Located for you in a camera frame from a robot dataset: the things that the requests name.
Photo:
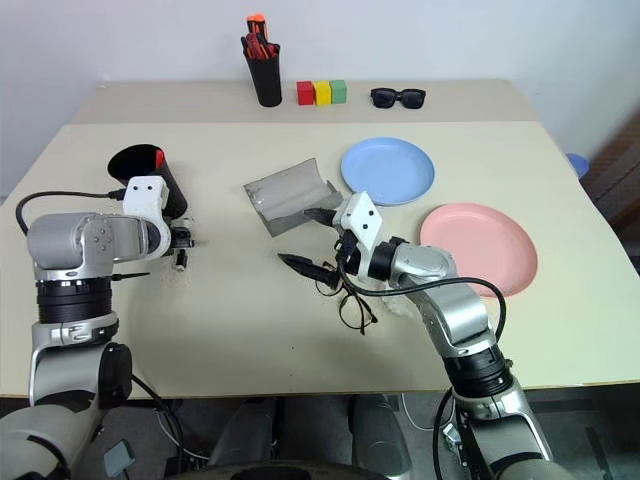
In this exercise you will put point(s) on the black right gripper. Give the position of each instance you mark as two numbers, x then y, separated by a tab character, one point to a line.
354	256

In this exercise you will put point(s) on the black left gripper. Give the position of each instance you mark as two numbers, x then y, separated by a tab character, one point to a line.
181	236

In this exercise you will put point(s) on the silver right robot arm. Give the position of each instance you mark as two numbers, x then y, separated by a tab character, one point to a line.
450	295

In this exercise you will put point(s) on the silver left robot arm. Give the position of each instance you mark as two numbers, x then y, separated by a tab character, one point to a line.
75	240

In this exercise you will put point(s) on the grey open glasses case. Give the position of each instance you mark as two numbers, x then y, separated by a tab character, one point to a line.
290	192

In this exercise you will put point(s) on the wide black cup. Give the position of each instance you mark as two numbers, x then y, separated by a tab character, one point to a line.
172	187

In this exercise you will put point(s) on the black thin-framed eyeglasses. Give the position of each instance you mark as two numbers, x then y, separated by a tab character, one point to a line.
356	320

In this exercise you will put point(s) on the light blue plate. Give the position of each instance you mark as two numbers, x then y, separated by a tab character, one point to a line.
387	170

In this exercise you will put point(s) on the red cube block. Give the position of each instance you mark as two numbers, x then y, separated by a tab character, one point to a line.
305	93

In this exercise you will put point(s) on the yellow cube block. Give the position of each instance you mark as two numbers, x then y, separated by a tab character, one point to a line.
322	93

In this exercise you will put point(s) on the green cube block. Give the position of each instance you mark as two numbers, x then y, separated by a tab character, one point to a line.
339	91

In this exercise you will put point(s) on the black sunglasses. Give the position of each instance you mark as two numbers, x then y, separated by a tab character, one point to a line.
398	98

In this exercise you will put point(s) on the pink plate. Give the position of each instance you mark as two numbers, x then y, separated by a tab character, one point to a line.
480	247

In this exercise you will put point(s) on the tall black pen holder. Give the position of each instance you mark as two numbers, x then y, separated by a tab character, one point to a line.
266	80

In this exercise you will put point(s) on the grey rounded shape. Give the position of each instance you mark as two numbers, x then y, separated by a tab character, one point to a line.
240	435
377	435

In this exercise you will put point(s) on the grey-green square tag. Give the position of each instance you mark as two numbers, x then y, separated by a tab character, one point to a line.
118	458

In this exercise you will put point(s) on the red and black marker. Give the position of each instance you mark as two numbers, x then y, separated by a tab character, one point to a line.
270	50
248	48

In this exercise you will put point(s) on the orange capped marker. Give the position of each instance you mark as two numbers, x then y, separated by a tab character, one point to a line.
258	25

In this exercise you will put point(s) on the blue round lid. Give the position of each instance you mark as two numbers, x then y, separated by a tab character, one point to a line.
578	165

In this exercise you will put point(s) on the brown wooden cabinet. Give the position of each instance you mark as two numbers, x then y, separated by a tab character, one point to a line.
617	170

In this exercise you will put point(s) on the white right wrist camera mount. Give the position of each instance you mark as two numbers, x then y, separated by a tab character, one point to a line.
361	216

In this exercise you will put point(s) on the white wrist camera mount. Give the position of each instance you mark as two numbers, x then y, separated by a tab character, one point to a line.
361	216
144	196

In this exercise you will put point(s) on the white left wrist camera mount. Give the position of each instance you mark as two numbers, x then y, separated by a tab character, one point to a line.
144	196

